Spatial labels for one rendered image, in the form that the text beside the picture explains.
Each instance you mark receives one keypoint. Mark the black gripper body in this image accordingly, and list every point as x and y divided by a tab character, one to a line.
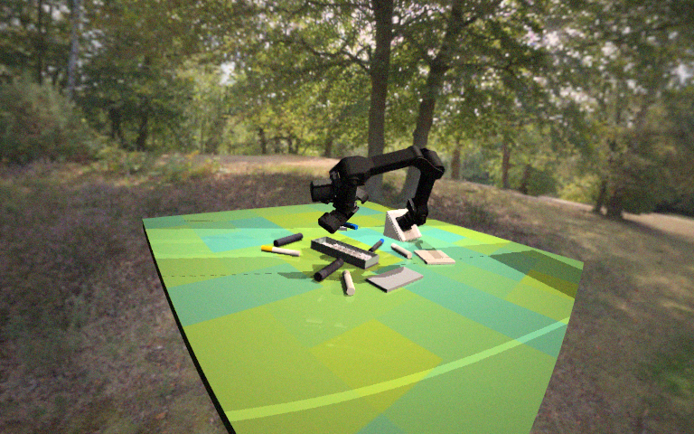
332	222

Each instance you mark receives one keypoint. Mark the keyboard with white letter keys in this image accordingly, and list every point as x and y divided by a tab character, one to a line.
340	250

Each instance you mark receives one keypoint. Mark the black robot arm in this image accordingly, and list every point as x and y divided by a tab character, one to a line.
356	170

